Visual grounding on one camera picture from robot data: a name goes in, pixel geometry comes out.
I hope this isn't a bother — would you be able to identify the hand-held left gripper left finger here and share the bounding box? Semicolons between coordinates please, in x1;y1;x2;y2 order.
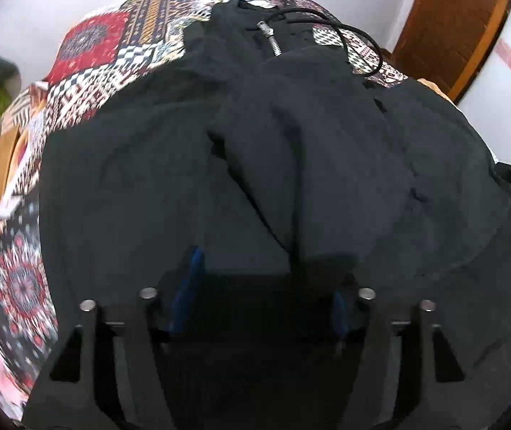
22;245;207;430

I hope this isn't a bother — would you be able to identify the patterned patchwork bedsheet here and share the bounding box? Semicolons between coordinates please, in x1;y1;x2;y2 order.
0;0;411;395

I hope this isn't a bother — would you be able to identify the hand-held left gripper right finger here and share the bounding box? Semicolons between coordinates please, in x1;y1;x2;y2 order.
331;273;507;430

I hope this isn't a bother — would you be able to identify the black zip hooded jacket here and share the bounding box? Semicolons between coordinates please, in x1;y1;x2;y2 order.
38;0;511;430

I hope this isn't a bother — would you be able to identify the brown wooden door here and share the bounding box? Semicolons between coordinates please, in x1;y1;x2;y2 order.
390;0;511;104

